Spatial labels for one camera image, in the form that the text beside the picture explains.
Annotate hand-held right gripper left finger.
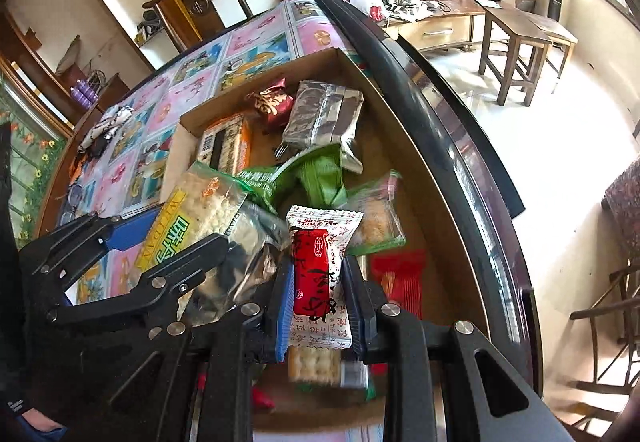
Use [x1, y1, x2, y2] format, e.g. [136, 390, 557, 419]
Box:
[70, 256, 296, 442]

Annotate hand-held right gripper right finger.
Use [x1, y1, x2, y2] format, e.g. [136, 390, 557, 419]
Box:
[342, 256, 573, 442]

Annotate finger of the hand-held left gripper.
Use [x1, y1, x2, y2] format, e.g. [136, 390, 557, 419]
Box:
[20, 212, 161, 283]
[47, 233, 231, 338]

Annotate white red snack packet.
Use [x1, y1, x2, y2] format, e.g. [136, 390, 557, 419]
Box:
[286, 205, 364, 354]

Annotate large green cracker packet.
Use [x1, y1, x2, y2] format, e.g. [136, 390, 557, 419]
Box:
[287, 346, 377, 400]

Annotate yellow label cracker packet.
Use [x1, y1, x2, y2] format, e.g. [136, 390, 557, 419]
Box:
[132, 161, 251, 275]

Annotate clear plastic snack packet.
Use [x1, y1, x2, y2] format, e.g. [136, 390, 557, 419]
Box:
[192, 202, 292, 325]

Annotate cardboard box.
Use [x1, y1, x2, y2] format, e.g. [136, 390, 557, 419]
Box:
[160, 47, 481, 428]

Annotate person's left forearm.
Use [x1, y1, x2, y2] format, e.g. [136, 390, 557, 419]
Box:
[0, 397, 68, 442]

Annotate eyeglasses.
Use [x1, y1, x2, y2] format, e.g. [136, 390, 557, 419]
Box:
[59, 183, 90, 225]

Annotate orange cloth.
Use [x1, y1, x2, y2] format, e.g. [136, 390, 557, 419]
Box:
[69, 155, 88, 185]

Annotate small green-edged cracker packet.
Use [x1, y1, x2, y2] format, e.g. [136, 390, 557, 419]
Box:
[346, 171, 407, 257]

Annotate black white cloth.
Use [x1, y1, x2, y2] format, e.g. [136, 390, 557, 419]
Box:
[76, 104, 135, 158]

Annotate orange cracker packet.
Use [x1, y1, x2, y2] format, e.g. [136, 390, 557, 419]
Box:
[196, 115, 252, 175]

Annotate green snack packet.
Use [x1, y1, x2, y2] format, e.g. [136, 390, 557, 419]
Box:
[272, 145, 349, 208]
[235, 166, 281, 215]

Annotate purple bottle pack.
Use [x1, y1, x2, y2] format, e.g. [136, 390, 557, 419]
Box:
[70, 78, 99, 109]

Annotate printed tablecloth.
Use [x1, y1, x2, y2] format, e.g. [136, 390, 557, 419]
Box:
[64, 0, 386, 442]

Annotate dark wooden sideboard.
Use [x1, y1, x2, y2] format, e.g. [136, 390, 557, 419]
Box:
[0, 47, 131, 243]

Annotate dark red candy packet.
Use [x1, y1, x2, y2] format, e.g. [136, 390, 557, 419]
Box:
[245, 77, 294, 133]

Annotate grey silver snack packet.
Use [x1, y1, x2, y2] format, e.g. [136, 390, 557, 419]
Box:
[281, 80, 364, 174]

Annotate green black bag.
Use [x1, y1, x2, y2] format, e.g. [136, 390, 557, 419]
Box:
[137, 10, 163, 43]

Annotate wooden television cabinet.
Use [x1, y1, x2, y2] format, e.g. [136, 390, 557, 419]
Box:
[385, 0, 488, 56]

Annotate black white patterned bag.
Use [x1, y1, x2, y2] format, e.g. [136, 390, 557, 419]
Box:
[382, 0, 431, 20]

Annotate wooden stool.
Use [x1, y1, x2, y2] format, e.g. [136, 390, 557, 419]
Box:
[477, 5, 553, 107]
[525, 12, 579, 96]

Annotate dark frame chair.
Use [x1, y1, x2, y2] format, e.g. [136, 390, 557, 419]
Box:
[570, 262, 640, 428]

